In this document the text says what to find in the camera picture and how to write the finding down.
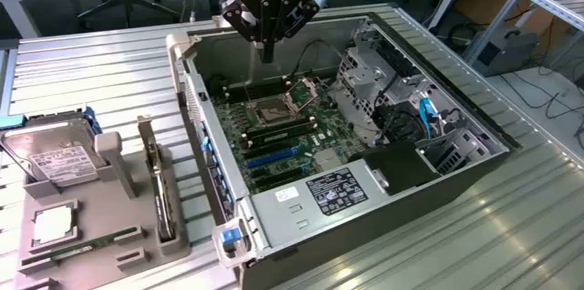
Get black graphics card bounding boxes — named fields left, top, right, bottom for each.
left=136, top=114, right=177, bottom=240

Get metal socket cover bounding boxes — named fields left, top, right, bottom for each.
left=281, top=77, right=330, bottom=113

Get black office chair base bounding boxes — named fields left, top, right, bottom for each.
left=74, top=0, right=180, bottom=30

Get metal disk bay cage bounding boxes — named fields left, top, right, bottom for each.
left=332, top=45, right=438, bottom=147

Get CPU socket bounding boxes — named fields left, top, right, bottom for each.
left=253, top=98, right=298, bottom=125

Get green RAM stick with labels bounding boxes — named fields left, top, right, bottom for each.
left=246, top=124, right=317, bottom=143

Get green motherboard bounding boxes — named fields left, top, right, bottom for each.
left=206, top=76, right=365, bottom=195

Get blue expansion slot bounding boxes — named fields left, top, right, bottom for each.
left=245, top=146, right=302, bottom=168

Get silver chipset heat sink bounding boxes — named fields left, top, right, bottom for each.
left=312, top=151, right=348, bottom=172

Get blue disk caddy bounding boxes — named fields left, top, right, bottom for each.
left=0, top=107, right=105, bottom=140

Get black plastic shroud box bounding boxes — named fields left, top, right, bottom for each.
left=348, top=141, right=441, bottom=197

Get silver hard disk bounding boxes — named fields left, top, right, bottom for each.
left=0, top=120, right=100, bottom=188

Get silver power supply unit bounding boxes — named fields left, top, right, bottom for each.
left=248, top=159, right=393, bottom=250

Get blue case latch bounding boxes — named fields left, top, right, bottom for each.
left=218, top=226, right=241, bottom=246

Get open dark PC case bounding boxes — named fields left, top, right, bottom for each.
left=164, top=11, right=524, bottom=290

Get grey parts rack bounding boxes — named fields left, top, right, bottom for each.
left=13, top=131, right=192, bottom=290

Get silver CPU chip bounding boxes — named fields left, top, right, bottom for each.
left=33, top=207, right=74, bottom=241

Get black looped wire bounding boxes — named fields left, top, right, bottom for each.
left=289, top=39, right=342, bottom=82

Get blue data wire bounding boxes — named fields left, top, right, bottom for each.
left=417, top=97, right=441, bottom=140

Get grey box with handle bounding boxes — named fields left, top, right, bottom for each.
left=464, top=28, right=542, bottom=78

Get black floor cables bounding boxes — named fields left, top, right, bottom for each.
left=496, top=64, right=584, bottom=120

